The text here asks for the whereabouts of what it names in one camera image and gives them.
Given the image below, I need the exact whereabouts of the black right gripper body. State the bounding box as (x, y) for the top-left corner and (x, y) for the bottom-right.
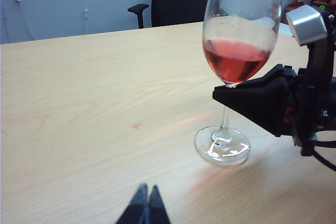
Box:
(287, 39), (333, 156)

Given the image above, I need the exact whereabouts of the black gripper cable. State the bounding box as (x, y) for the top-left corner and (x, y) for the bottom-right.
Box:
(316, 140), (336, 148)
(311, 152), (336, 172)

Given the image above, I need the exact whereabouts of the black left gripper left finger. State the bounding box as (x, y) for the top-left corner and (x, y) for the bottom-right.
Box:
(115, 183), (148, 224)

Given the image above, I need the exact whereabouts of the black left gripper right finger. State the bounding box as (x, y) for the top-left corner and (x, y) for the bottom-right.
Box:
(148, 184), (172, 224)

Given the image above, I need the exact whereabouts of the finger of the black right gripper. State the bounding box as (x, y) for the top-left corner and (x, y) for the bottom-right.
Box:
(212, 76), (289, 137)
(240, 63), (295, 84)

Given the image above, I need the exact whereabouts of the white paper sheet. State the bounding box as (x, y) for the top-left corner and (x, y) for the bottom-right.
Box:
(278, 22), (296, 37)

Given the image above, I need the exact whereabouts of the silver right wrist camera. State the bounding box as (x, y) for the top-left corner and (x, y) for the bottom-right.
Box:
(285, 5), (329, 47)

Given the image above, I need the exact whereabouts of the thin white hanging cable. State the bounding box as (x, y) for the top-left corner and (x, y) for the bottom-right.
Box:
(80, 0), (90, 35)

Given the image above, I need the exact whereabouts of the wine glass with red liquid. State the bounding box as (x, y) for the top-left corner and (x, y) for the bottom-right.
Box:
(194, 0), (284, 167)

